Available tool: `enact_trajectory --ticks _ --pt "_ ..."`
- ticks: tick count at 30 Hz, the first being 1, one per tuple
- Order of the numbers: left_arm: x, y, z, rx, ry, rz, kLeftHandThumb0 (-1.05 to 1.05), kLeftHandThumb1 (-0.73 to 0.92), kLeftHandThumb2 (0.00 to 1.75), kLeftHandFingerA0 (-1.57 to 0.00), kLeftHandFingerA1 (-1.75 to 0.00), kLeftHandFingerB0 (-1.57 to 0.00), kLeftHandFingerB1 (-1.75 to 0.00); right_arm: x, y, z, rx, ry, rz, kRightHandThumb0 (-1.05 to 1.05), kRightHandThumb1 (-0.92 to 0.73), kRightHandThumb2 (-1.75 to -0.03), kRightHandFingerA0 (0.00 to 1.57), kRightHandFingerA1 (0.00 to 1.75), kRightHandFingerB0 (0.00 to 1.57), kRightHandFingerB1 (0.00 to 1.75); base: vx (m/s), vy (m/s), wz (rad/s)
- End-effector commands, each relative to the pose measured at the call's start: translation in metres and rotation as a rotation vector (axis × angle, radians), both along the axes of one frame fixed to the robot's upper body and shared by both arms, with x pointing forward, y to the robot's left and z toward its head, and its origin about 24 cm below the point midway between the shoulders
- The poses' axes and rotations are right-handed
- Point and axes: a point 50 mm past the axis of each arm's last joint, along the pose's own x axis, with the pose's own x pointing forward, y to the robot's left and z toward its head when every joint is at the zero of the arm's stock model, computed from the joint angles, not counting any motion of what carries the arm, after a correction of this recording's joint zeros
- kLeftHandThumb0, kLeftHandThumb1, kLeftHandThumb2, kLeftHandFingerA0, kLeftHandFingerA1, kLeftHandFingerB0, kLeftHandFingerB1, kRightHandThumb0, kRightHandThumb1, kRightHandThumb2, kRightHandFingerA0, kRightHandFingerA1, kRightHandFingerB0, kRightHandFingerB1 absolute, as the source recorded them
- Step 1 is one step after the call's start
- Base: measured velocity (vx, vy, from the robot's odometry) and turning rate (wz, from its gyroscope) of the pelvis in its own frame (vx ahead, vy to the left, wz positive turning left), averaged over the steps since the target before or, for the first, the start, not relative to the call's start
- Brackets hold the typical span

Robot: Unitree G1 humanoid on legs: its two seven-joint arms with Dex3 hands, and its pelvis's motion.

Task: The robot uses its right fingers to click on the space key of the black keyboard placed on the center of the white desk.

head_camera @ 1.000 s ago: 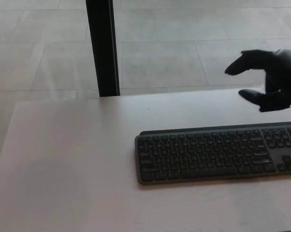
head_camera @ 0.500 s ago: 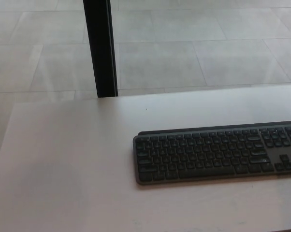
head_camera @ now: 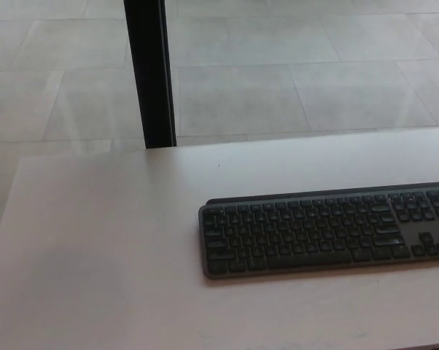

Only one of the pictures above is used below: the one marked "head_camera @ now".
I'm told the black wireless keyboard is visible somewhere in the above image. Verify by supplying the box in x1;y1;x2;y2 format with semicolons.
198;180;439;280

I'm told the black metal window post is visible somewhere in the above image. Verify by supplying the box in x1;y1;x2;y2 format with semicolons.
123;0;178;149

